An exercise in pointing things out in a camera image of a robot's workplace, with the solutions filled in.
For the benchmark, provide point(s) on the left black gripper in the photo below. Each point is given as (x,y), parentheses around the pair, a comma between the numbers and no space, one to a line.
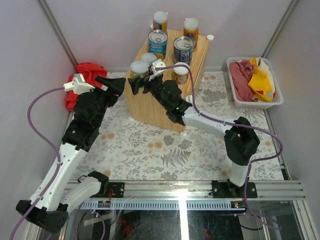
(117,86)

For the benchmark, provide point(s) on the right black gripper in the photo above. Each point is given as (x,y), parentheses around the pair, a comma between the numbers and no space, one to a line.
(136,84)

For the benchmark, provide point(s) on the short yellow silver-top can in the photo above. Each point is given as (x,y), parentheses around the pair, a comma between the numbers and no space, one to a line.
(139,69)

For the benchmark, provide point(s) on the small green white-lid can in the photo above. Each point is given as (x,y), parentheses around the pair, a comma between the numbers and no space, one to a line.
(148,58)

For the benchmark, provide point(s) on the fruit can silver bottom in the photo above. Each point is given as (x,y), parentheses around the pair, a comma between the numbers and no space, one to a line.
(180,73)

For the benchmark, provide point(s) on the Progresso chicken noodle can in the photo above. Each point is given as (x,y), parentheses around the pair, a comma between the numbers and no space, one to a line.
(157,43)

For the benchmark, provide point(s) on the dark blue soup can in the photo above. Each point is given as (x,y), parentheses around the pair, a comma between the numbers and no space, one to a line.
(183,50)

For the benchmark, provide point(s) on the tall yellow congee can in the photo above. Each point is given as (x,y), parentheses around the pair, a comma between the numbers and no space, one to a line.
(191,30)

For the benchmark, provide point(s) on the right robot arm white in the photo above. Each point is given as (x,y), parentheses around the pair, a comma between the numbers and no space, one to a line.
(240,139)

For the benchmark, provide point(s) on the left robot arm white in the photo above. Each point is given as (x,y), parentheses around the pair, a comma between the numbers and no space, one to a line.
(49,206)

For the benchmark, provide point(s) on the red crumpled cloth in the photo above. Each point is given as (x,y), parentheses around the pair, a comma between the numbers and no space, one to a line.
(89,71)

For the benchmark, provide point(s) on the wooden grain cabinet box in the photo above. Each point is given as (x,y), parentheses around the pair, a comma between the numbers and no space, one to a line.
(145,108)

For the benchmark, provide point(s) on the white corner connector front-right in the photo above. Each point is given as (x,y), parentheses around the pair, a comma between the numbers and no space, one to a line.
(190,99)

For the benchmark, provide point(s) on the floral table mat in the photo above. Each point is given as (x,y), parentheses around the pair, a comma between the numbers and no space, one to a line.
(128,149)

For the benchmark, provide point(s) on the white corner connector back-right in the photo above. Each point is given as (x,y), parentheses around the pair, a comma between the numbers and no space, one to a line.
(210,37)

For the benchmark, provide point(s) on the pink cloth in basket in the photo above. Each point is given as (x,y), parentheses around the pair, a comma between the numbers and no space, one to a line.
(242,72)

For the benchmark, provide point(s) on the white plastic basket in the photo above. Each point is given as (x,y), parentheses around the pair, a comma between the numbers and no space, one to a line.
(277,100)

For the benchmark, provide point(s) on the yellow cloth in basket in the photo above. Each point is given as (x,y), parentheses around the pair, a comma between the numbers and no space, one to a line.
(260,84)

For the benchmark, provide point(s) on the white cloth in basket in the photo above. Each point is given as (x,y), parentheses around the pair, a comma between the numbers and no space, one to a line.
(262,66)

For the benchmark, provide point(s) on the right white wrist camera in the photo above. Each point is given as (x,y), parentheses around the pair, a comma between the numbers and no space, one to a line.
(159,67)

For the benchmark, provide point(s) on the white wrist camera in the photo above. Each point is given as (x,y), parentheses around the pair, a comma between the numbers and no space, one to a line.
(78,85)
(159,67)

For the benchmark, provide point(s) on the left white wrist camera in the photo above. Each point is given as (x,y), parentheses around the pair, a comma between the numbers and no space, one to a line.
(78,85)

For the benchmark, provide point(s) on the aluminium mounting rail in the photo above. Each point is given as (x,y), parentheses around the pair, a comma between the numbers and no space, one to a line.
(265,190)

